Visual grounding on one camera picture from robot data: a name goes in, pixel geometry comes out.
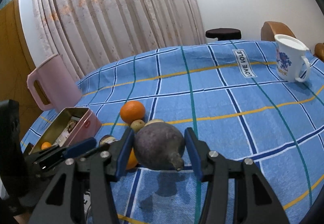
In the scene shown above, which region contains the cut striped yam chunk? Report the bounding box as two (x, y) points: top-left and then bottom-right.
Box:
(99, 135), (118, 147)

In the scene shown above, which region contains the orange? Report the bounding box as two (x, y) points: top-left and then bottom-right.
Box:
(120, 101), (146, 124)
(41, 142), (52, 150)
(126, 149), (138, 170)

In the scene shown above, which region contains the purple round turnip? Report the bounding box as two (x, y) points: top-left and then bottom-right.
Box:
(133, 122), (185, 171)

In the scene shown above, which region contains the printed paper sheet in tin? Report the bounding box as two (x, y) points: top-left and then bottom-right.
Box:
(53, 116), (81, 147)

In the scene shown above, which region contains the pink metal tin box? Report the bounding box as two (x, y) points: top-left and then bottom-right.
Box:
(29, 107), (102, 154)

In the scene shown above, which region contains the green kiwi far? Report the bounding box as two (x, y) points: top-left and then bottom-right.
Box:
(130, 120), (146, 133)

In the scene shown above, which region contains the pink plastic pitcher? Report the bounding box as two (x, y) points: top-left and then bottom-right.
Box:
(26, 54), (82, 113)

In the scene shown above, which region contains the blue plaid tablecloth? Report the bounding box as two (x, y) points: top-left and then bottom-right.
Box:
(20, 40), (324, 224)

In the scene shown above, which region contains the wooden door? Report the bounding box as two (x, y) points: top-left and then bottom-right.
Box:
(1, 0), (41, 139)

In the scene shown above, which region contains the pink floral curtain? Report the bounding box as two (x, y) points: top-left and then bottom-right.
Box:
(32, 0), (205, 80)

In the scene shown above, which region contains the white blue floral mug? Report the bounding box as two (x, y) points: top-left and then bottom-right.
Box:
(274, 34), (311, 82)

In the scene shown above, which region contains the dark round stool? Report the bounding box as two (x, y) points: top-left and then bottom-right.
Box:
(205, 28), (242, 41)

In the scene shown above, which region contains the brown leather sofa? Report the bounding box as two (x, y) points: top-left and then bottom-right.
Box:
(314, 43), (324, 62)

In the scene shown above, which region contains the brown leather chair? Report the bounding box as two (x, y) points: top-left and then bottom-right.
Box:
(260, 21), (295, 41)

